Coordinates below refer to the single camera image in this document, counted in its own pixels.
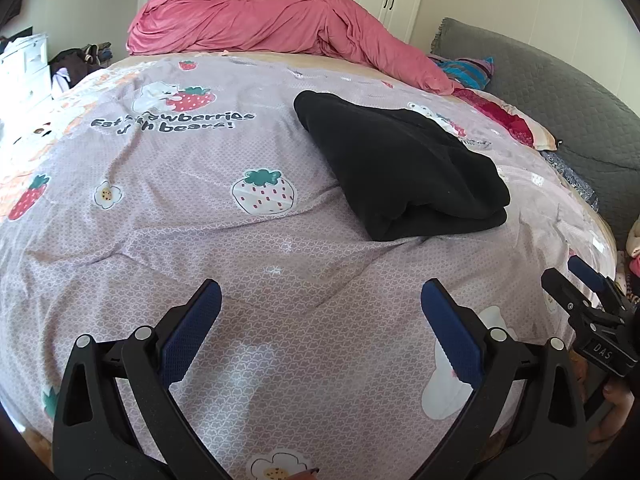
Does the dark blue patterned pillow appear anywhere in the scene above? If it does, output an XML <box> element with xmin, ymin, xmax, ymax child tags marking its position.
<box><xmin>542</xmin><ymin>150</ymin><xmax>599</xmax><ymax>211</ymax></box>

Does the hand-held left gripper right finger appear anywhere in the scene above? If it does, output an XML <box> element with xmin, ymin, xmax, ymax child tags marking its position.
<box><xmin>420</xmin><ymin>278</ymin><xmax>588</xmax><ymax>480</ymax></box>

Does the red patterned pillow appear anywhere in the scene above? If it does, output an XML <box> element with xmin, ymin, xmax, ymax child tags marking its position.
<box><xmin>452</xmin><ymin>87</ymin><xmax>558</xmax><ymax>151</ymax></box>

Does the blue striped cloth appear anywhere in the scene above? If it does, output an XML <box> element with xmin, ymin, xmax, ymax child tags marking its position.
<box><xmin>432</xmin><ymin>55</ymin><xmax>496</xmax><ymax>91</ymax></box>

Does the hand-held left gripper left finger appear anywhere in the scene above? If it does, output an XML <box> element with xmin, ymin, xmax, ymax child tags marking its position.
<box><xmin>52</xmin><ymin>278</ymin><xmax>223</xmax><ymax>480</ymax></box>

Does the person's right hand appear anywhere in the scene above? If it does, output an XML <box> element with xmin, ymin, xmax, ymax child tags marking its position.
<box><xmin>602</xmin><ymin>381</ymin><xmax>640</xmax><ymax>433</ymax></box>

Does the pink duvet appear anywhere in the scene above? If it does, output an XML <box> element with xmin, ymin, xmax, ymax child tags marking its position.
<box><xmin>126</xmin><ymin>0</ymin><xmax>456</xmax><ymax>96</ymax></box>

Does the grey padded headboard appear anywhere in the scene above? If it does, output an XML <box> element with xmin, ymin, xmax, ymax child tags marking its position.
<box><xmin>430</xmin><ymin>17</ymin><xmax>640</xmax><ymax>251</ymax></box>

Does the black sweater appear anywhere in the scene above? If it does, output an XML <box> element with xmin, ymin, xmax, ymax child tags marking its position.
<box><xmin>293</xmin><ymin>90</ymin><xmax>511</xmax><ymax>242</ymax></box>

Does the strawberry print quilt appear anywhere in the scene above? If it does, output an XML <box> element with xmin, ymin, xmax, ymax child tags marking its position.
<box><xmin>0</xmin><ymin>52</ymin><xmax>618</xmax><ymax>480</ymax></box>

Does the white drawer cabinet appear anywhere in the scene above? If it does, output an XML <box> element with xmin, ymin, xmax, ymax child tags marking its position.
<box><xmin>0</xmin><ymin>32</ymin><xmax>55</xmax><ymax>126</ymax></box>

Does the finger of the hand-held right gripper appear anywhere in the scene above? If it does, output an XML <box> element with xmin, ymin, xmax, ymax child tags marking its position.
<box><xmin>541</xmin><ymin>267</ymin><xmax>601</xmax><ymax>326</ymax></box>
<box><xmin>567</xmin><ymin>255</ymin><xmax>628</xmax><ymax>311</ymax></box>

